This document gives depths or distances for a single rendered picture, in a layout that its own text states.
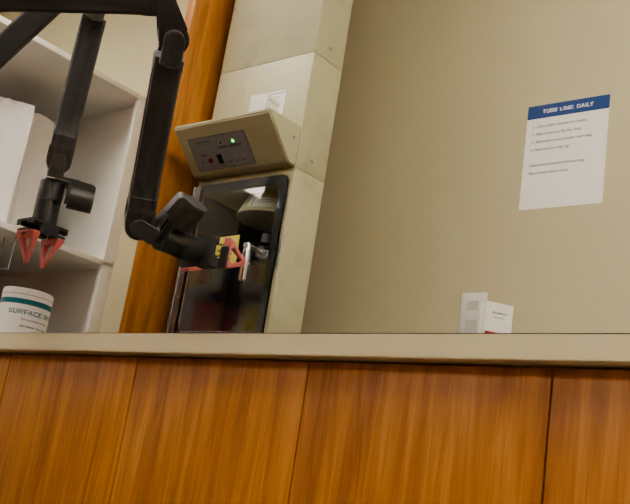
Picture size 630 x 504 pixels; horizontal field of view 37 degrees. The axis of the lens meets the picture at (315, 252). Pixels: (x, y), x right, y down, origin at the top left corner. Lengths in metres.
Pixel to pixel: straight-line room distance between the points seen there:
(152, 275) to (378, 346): 0.95
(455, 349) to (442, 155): 1.14
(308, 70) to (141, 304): 0.70
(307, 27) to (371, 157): 0.47
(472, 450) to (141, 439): 0.73
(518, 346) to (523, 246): 0.92
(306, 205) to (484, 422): 0.94
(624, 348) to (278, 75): 1.31
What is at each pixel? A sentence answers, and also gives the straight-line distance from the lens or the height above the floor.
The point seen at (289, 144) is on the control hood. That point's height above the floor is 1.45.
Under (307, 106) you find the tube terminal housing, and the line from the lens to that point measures 2.25.
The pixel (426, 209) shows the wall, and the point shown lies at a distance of 2.47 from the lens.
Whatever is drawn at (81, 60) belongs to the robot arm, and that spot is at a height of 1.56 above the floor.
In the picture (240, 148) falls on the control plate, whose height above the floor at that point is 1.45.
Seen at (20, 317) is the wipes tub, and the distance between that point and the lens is 2.51.
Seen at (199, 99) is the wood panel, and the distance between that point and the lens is 2.52.
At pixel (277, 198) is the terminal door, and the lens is 2.17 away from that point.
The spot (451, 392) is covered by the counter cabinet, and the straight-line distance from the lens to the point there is 1.46.
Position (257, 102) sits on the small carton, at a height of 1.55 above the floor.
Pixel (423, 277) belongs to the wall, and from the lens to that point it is 2.40.
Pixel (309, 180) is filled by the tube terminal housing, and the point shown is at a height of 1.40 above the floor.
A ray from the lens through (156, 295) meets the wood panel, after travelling 2.35.
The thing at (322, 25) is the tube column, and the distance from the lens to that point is 2.35.
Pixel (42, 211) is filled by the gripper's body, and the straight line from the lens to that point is 2.24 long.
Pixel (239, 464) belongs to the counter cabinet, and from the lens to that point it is 1.69.
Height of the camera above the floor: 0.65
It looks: 15 degrees up
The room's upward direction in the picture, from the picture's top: 9 degrees clockwise
